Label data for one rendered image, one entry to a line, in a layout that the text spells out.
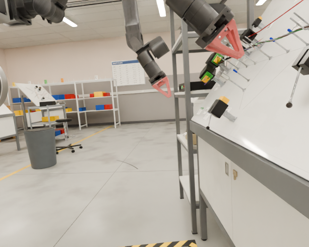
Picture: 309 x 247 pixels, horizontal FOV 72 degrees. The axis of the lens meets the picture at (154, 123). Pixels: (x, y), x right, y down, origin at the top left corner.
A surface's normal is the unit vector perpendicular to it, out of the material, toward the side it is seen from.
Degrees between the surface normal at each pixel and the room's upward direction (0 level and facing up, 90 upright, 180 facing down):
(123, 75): 90
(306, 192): 90
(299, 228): 90
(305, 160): 52
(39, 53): 90
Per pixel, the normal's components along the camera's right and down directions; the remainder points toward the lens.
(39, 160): 0.19, 0.18
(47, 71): -0.11, 0.14
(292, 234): -1.00, 0.07
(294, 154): -0.83, -0.54
